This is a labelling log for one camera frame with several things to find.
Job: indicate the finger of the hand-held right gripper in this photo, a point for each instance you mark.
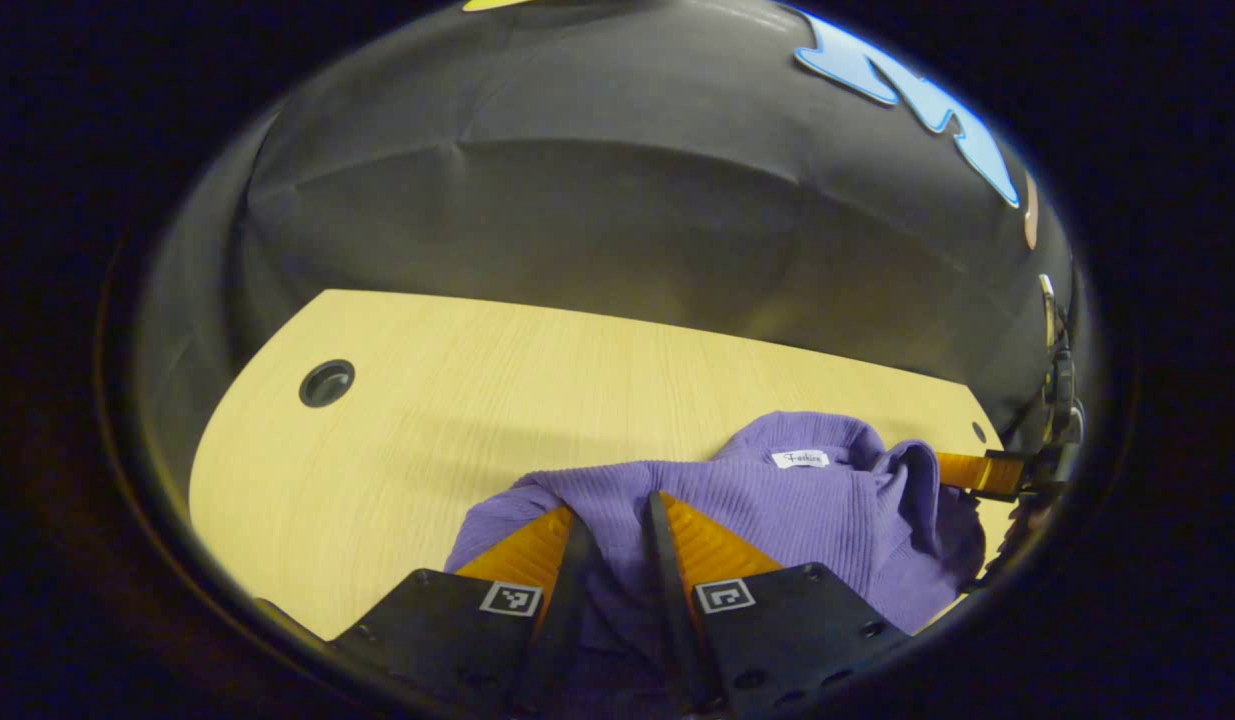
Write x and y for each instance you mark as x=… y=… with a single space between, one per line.
x=967 y=470

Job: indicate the purple shirt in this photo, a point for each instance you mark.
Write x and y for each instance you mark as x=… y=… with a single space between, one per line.
x=807 y=510

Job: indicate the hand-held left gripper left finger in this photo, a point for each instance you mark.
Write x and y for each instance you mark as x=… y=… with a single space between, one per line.
x=562 y=620

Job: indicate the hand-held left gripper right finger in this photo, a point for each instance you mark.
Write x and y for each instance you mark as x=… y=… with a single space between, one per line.
x=672 y=620

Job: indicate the black backdrop cloth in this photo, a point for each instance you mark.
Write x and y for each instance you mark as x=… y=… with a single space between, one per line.
x=577 y=200

